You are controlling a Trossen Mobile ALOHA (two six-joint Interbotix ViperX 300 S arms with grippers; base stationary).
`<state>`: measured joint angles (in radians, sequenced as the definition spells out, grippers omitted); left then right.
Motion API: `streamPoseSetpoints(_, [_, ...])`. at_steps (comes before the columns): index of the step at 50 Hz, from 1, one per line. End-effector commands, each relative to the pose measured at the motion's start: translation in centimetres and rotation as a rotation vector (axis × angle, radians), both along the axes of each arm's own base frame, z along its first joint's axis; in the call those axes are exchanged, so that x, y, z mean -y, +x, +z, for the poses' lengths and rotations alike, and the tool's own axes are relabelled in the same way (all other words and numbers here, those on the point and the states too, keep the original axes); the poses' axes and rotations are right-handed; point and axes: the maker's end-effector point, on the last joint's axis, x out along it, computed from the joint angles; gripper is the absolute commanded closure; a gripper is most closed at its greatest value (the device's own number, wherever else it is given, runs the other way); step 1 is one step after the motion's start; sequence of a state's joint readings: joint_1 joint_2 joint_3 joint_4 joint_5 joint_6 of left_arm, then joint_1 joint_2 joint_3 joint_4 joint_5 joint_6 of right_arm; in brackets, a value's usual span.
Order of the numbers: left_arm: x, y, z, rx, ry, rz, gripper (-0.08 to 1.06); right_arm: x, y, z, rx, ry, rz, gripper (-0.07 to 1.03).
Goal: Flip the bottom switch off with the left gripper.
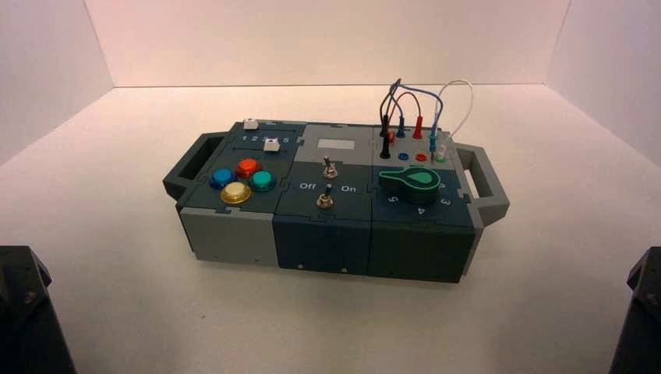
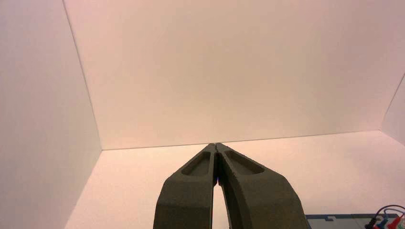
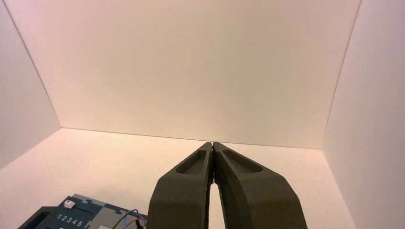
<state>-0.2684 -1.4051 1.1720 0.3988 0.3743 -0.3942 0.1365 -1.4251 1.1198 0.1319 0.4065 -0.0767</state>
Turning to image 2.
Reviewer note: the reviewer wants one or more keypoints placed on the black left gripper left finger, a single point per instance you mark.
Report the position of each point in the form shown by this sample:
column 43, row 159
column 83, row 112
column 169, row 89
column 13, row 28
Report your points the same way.
column 186, row 196

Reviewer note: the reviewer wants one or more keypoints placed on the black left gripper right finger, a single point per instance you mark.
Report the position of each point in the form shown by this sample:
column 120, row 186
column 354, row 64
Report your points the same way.
column 259, row 199

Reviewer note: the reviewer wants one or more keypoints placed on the grey teal switch panel box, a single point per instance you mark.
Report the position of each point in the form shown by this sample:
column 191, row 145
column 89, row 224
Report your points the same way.
column 335, row 222

